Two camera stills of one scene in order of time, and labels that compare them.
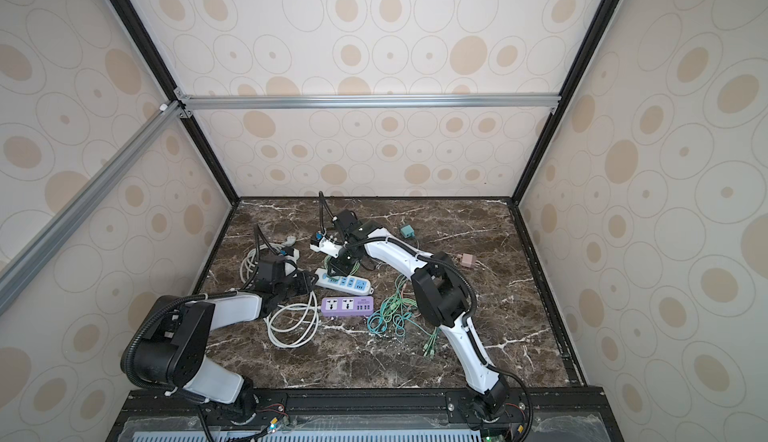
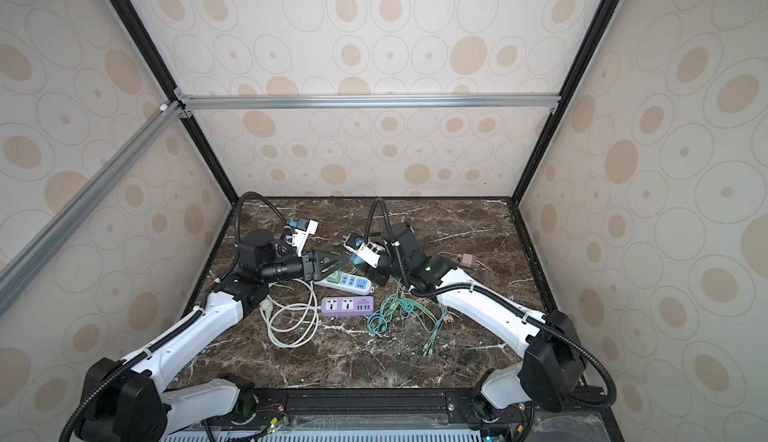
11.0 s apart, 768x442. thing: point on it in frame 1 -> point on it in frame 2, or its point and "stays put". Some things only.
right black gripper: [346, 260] -> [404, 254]
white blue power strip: [348, 283] stays put
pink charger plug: [468, 259] stays put
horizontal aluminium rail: [187, 104] stays put
